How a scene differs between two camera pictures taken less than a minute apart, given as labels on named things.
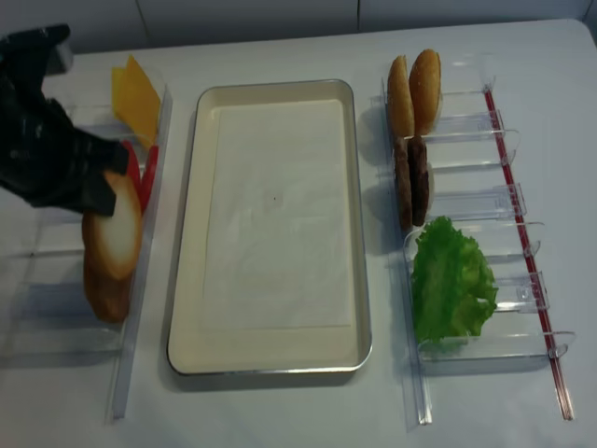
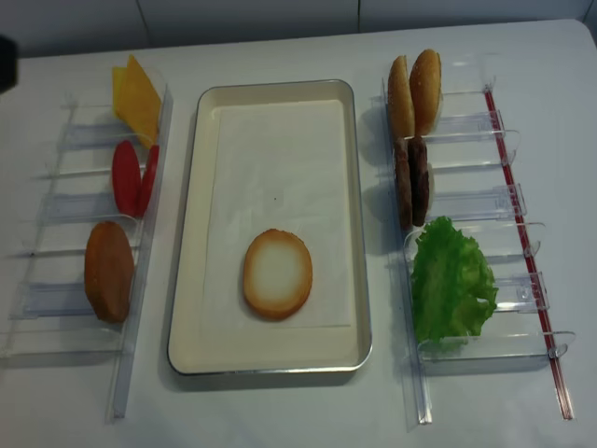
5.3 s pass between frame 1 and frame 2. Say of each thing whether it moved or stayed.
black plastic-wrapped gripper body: moved
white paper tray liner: stayed
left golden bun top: stayed
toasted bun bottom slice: moved
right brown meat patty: stayed
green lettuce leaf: stayed
